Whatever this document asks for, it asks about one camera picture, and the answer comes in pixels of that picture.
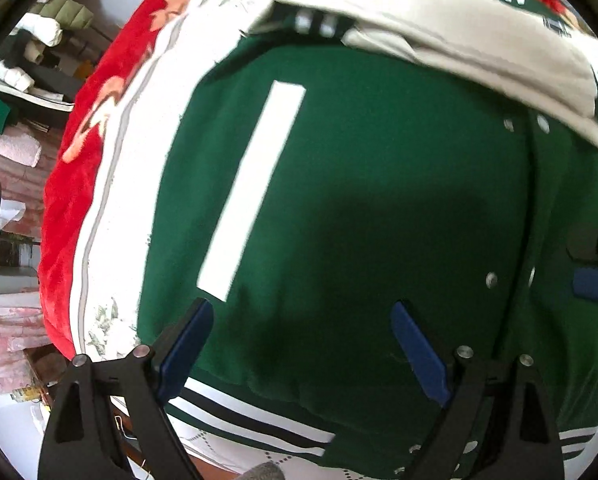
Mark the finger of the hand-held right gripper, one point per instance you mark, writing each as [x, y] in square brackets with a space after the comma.
[596, 286]
[591, 247]

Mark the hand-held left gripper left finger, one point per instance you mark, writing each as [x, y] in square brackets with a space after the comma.
[186, 347]

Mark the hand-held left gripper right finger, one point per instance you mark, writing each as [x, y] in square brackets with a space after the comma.
[421, 355]

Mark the green varsity jacket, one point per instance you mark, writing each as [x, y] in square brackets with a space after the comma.
[379, 185]

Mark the red floral blanket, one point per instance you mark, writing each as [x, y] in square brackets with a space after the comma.
[64, 220]

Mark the pink floral curtain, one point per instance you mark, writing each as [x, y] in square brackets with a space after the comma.
[4, 350]

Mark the white floral printed cloth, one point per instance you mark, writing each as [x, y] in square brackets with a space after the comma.
[129, 160]

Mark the white puffer jacket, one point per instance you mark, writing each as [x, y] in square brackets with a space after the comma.
[39, 30]

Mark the olive puffer jacket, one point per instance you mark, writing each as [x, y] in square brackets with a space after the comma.
[66, 12]

